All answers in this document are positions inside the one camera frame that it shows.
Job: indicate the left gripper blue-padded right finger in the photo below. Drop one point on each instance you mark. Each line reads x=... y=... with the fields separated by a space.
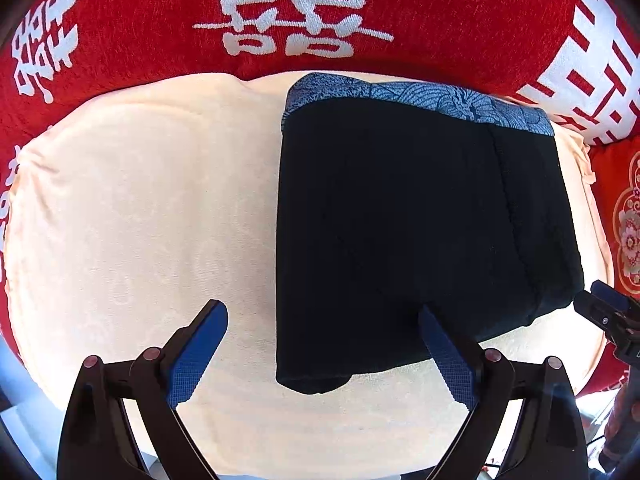
x=548 y=441

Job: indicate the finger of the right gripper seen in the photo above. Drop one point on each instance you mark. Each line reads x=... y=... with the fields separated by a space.
x=616 y=300

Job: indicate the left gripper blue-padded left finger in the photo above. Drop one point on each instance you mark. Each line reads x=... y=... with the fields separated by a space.
x=97 y=440

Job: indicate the black pants with blue waistband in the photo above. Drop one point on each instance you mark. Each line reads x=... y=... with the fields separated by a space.
x=401 y=196

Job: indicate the red embroidered pillow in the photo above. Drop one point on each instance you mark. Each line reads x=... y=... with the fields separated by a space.
x=616 y=191

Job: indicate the cream seat cushion cover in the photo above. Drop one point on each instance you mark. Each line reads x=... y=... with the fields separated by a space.
x=126 y=216

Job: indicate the red sofa cover white characters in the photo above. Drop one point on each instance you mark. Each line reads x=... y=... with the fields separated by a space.
x=575 y=59

